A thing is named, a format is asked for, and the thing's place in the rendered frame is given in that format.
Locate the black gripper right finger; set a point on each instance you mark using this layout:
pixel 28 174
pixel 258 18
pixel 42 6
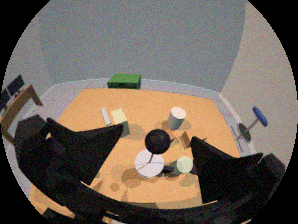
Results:
pixel 215 169

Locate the glass coffee press with plunger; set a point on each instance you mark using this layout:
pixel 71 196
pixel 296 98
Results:
pixel 150 162

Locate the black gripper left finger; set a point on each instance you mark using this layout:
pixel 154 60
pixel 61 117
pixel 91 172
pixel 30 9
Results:
pixel 87 149

